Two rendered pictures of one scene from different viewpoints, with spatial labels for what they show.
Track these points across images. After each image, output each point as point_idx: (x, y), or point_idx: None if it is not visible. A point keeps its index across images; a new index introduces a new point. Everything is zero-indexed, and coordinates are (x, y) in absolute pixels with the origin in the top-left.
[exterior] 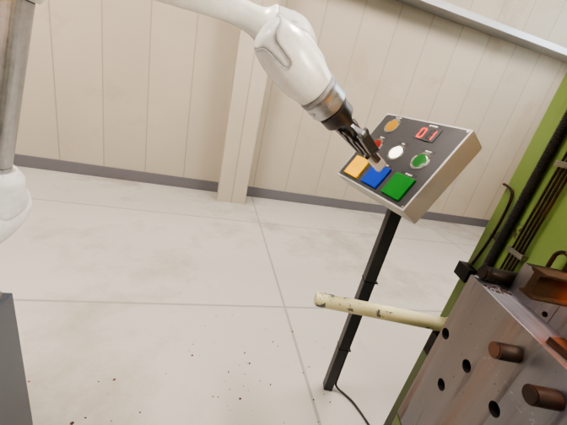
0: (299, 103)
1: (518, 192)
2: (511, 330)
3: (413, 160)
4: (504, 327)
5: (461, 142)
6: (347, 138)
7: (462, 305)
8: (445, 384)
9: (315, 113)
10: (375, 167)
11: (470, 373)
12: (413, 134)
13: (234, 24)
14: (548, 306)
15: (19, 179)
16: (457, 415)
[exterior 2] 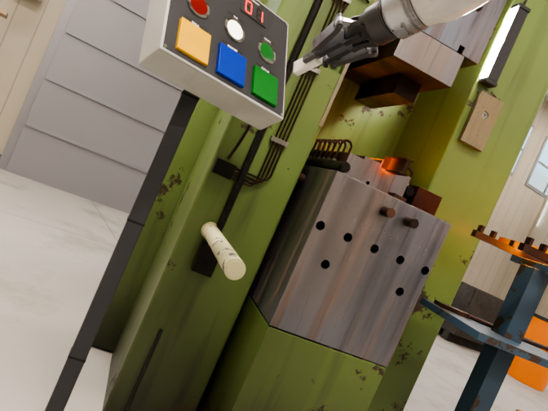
0: (427, 22)
1: None
2: (378, 198)
3: (261, 50)
4: (374, 198)
5: (287, 37)
6: (347, 45)
7: (334, 196)
8: (329, 261)
9: (413, 33)
10: (305, 72)
11: (352, 240)
12: (240, 6)
13: None
14: (369, 177)
15: None
16: (346, 272)
